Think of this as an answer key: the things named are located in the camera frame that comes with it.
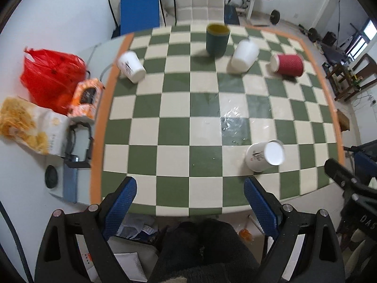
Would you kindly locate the white printed paper cup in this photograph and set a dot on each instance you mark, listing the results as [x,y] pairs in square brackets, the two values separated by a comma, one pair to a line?
[260,157]
[131,66]

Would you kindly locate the black floor barbell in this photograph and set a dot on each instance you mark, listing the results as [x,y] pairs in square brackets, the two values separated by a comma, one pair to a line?
[312,34]

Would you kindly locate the blue board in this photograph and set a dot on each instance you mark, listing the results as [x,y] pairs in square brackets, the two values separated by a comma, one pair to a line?
[140,13]

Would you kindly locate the wooden chair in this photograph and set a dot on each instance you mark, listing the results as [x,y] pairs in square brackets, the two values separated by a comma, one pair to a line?
[358,76]

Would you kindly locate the black device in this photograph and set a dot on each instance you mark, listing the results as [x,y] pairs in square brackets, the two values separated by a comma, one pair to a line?
[79,156]

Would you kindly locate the green cream checkered mat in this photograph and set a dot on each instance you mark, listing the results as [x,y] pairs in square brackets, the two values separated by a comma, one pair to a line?
[203,118]

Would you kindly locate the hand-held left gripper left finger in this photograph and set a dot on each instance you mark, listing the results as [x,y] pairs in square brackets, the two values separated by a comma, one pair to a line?
[120,205]

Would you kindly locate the orange snack packet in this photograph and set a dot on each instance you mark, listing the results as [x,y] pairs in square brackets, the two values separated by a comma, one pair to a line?
[85,100]

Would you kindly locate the orange floor scrap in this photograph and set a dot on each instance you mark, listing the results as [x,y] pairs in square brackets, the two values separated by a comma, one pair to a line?
[246,235]

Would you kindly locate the plain white cup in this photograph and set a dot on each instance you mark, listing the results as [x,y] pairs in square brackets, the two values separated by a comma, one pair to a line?
[244,56]

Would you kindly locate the red plastic bag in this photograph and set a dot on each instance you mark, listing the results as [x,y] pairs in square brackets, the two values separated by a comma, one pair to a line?
[50,73]

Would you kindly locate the grey blue notebook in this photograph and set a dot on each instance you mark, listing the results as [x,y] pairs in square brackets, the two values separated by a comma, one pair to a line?
[70,184]

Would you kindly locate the crumpled plastic bag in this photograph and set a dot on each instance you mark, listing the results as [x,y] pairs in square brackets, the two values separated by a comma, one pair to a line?
[138,227]

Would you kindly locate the black round disc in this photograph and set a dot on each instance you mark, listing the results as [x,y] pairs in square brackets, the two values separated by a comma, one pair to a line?
[53,177]

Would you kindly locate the red ribbed paper cup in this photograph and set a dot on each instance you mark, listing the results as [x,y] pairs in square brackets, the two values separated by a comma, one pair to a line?
[288,64]

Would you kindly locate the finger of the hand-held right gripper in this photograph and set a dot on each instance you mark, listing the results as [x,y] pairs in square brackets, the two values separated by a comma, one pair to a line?
[338,171]

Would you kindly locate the white paper sheet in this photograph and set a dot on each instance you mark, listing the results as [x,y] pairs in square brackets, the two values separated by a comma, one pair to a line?
[131,265]

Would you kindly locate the white chips bag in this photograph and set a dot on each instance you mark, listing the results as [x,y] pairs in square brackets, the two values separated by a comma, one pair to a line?
[26,123]

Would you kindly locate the white quilted chair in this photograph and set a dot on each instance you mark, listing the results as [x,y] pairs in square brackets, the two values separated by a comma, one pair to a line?
[198,1]

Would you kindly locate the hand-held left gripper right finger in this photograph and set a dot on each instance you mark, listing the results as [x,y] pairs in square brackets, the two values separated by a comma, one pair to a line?
[260,209]

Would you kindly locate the brown box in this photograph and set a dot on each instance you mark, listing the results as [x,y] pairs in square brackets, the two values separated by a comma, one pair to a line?
[343,121]

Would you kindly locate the dark green cup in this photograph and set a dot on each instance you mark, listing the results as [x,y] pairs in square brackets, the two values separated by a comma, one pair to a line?
[217,42]

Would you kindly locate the person's dark trousered legs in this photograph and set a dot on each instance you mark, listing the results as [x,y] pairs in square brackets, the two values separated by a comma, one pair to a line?
[203,250]

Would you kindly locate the black dumbbell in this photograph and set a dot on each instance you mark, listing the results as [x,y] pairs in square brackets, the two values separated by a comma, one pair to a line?
[274,17]

